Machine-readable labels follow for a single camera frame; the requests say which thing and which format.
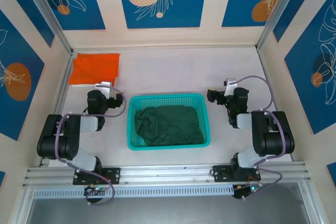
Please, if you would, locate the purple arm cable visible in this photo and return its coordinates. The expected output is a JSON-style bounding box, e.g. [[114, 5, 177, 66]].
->
[[234, 76, 287, 201], [55, 86, 124, 206]]

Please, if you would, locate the aluminium frame post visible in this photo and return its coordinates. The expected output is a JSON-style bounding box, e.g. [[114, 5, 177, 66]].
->
[[256, 0, 308, 52], [19, 0, 74, 56]]

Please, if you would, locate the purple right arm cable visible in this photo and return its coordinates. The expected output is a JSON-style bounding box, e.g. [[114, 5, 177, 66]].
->
[[234, 76, 287, 201]]

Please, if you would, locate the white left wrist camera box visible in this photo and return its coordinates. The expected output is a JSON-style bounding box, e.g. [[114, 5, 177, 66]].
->
[[94, 81, 114, 99]]

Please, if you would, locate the grey slotted cable duct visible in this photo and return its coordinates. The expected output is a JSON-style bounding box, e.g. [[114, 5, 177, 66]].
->
[[34, 185, 235, 199]]

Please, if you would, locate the dark green t-shirt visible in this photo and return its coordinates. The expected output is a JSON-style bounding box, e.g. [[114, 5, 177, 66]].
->
[[134, 105, 206, 146]]

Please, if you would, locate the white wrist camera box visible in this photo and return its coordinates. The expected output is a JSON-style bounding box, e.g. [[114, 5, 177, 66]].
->
[[224, 78, 238, 96], [94, 81, 114, 99]]

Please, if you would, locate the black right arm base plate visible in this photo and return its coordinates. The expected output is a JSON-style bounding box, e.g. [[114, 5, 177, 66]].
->
[[212, 165, 262, 183]]

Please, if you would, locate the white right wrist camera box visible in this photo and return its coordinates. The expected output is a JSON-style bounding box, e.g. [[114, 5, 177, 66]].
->
[[224, 78, 238, 96]]

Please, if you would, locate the grey metal plate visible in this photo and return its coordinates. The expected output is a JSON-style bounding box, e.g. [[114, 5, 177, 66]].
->
[[26, 197, 312, 224]]

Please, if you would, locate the folded orange t-shirt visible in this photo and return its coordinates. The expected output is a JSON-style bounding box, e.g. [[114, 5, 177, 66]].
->
[[68, 52, 121, 86]]

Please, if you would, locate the aluminium mounting rail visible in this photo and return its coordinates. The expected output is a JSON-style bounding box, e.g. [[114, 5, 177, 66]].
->
[[22, 162, 308, 188]]

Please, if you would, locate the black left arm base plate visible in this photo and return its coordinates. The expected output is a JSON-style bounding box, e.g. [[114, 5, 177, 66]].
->
[[72, 166, 121, 185]]

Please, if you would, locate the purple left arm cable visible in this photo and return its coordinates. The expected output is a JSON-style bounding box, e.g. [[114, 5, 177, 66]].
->
[[55, 86, 124, 206]]

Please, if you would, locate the teal plastic basket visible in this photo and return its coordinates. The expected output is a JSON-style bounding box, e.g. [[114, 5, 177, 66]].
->
[[127, 93, 212, 152]]

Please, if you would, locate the aluminium table side rail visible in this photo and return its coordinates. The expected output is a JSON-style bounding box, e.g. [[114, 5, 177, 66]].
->
[[256, 47, 296, 162], [38, 50, 77, 167]]

